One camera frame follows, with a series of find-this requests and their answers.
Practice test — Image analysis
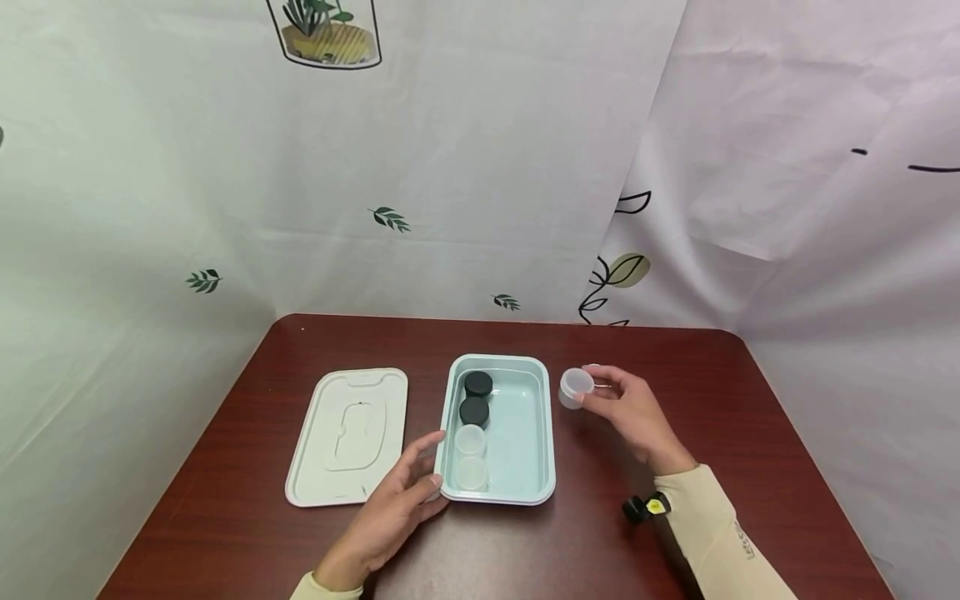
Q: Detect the person's left hand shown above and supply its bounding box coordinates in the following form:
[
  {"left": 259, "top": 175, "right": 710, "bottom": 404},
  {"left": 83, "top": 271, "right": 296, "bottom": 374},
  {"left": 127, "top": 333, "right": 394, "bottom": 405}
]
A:
[{"left": 313, "top": 430, "right": 451, "bottom": 593}]

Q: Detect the person's right hand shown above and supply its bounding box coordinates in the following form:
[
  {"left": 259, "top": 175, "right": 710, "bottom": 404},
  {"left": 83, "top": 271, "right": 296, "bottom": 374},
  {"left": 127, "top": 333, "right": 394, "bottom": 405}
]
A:
[{"left": 572, "top": 364, "right": 698, "bottom": 477}]

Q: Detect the light blue rectangular tray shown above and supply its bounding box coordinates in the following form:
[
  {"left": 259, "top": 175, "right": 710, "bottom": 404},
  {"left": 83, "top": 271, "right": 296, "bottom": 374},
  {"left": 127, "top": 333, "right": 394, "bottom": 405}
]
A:
[{"left": 434, "top": 354, "right": 557, "bottom": 507}]

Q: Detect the person's left forearm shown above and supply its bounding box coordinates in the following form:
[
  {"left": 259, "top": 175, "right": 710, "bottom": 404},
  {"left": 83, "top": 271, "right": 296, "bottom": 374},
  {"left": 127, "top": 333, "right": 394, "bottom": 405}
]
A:
[{"left": 289, "top": 572, "right": 364, "bottom": 600}]

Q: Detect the white rectangular tray lid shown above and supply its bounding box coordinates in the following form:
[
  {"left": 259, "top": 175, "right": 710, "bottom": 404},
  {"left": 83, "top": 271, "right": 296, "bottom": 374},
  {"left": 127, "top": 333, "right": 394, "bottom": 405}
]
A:
[{"left": 285, "top": 367, "right": 409, "bottom": 508}]

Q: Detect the black wrist band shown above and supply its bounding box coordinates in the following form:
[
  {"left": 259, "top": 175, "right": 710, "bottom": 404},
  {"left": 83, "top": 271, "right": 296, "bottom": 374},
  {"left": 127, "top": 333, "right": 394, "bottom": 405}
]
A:
[{"left": 622, "top": 492, "right": 673, "bottom": 526}]

